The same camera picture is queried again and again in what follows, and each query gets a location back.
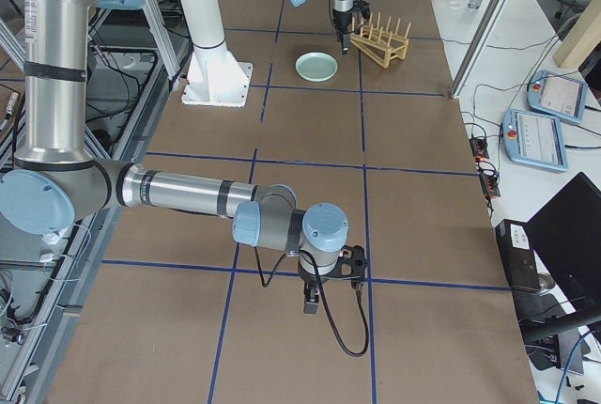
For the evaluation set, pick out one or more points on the near teach pendant tablet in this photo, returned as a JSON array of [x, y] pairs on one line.
[[534, 139]]

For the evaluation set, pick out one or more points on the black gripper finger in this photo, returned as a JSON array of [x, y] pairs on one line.
[[311, 299], [344, 40]]

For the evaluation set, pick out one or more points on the teach pendant tablet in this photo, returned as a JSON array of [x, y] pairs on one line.
[[557, 95], [534, 139]]

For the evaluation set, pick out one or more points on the light green plate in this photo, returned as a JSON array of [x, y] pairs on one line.
[[316, 67]]

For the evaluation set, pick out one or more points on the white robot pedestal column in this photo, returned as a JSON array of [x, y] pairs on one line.
[[215, 77]]

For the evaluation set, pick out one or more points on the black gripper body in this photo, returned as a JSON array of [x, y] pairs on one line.
[[341, 23], [311, 279]]

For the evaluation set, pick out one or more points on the black monitor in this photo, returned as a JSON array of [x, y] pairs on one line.
[[565, 234]]

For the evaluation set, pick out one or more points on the black computer box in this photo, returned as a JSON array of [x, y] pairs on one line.
[[517, 256]]

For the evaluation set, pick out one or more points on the orange black usb hub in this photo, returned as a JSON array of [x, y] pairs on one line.
[[478, 147]]

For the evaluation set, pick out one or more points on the wooden plate rack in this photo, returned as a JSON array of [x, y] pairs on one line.
[[383, 41]]

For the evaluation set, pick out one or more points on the far teach pendant tablet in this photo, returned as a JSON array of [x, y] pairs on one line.
[[557, 95]]

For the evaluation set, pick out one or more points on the aluminium frame post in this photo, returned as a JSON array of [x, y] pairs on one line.
[[479, 41]]

